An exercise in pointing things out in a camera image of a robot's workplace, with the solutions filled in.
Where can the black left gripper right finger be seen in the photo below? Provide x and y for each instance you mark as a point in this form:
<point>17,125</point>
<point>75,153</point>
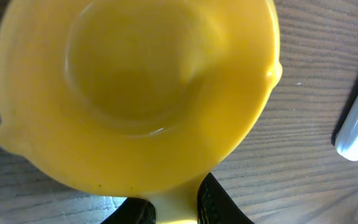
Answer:
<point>215,206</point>

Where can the yellow measuring scoop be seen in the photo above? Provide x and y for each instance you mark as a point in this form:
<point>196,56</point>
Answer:
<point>135,98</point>

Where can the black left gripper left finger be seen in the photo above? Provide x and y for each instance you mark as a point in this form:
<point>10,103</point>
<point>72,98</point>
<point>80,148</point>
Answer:
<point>133,211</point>

